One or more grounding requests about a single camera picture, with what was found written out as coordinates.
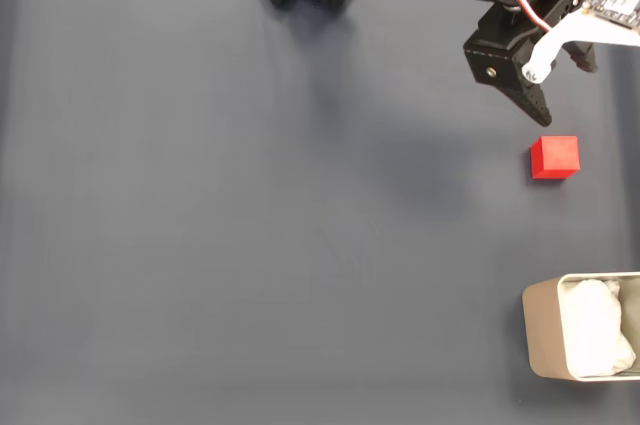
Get red cube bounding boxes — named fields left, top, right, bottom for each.
left=529, top=135, right=581, bottom=180

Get beige metal tin box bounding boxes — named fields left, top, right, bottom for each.
left=521, top=271, right=640, bottom=383

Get dark blue table mat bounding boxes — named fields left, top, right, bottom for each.
left=0, top=0, right=640, bottom=425

